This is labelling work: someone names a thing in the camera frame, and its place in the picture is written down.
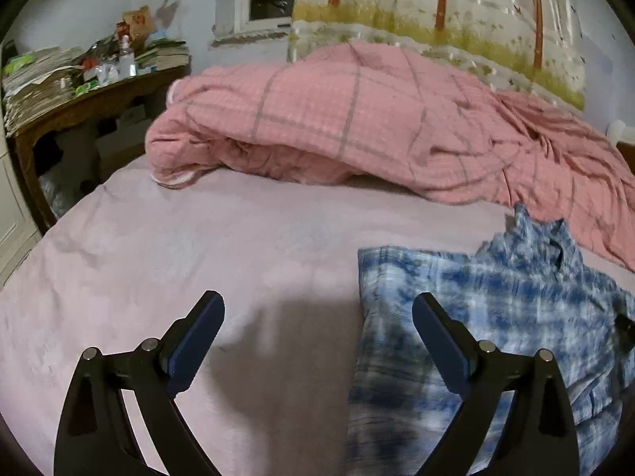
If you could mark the pink checked quilt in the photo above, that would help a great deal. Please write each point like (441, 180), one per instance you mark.
(372, 119)

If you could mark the stack of books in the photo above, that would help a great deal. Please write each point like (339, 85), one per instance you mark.
(163, 54)

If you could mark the orange printed box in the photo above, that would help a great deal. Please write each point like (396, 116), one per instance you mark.
(136, 22)

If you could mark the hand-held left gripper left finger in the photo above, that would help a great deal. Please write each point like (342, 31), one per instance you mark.
(196, 342)

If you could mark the clear bottle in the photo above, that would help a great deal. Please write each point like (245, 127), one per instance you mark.
(127, 59)

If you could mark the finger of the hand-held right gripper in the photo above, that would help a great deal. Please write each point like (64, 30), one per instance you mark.
(627, 329)

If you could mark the tree print curtain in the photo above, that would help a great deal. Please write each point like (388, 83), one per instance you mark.
(446, 5)

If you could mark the stack of papers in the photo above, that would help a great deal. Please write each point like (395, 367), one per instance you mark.
(37, 84)

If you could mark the brown wooden desk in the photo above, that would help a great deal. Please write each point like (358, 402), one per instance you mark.
(99, 101)

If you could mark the blue plaid shirt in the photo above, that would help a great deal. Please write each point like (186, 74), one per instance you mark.
(521, 297)

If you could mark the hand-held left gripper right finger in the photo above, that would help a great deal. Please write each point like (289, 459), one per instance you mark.
(441, 339)

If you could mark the pink bed sheet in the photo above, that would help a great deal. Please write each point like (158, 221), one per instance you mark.
(198, 248)

